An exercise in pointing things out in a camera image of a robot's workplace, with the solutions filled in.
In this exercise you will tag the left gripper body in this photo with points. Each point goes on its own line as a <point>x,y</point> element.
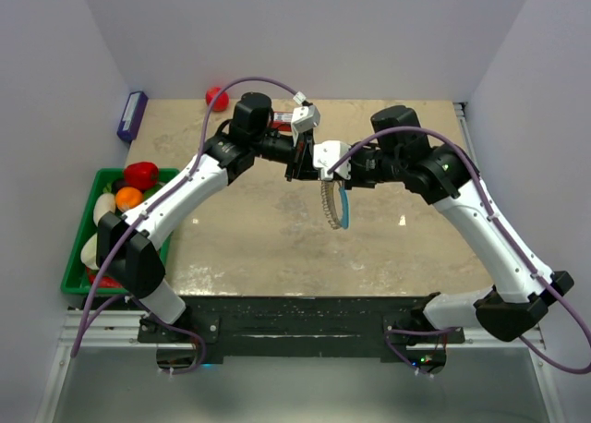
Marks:
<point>303,147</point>

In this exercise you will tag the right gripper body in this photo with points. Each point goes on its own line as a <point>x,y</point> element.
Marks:
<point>370,165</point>

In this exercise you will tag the blue grey keyring with rings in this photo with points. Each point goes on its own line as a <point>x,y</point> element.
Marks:
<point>335,204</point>

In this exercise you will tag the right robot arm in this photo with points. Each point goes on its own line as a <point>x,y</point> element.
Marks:
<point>524,287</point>

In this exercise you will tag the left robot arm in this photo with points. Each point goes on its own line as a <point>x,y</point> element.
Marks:
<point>128,245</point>

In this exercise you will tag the red rectangular box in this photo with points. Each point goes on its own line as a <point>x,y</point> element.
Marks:
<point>282,121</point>

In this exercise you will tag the red tomato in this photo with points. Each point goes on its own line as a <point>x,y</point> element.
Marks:
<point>217,99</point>

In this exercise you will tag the red bell pepper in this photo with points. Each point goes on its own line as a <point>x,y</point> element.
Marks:
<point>141,175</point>

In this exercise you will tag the orange fruit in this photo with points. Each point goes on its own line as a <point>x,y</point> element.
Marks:
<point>128,198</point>

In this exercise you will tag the purple box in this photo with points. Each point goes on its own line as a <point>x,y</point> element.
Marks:
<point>132,116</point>

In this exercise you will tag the white radish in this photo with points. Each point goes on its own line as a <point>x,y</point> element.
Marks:
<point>104,204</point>

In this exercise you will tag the red chili pepper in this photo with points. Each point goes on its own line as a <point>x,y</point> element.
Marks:
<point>106,282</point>

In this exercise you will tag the green cabbage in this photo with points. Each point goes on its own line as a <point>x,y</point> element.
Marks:
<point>88,253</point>

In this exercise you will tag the green plastic bin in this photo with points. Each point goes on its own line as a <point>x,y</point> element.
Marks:
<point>75,280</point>

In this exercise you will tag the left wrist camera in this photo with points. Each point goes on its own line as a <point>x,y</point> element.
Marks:
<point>305,118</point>

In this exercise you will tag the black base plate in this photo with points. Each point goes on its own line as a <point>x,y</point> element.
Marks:
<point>281,326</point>

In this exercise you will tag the aluminium frame rail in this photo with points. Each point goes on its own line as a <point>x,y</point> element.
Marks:
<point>113,378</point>

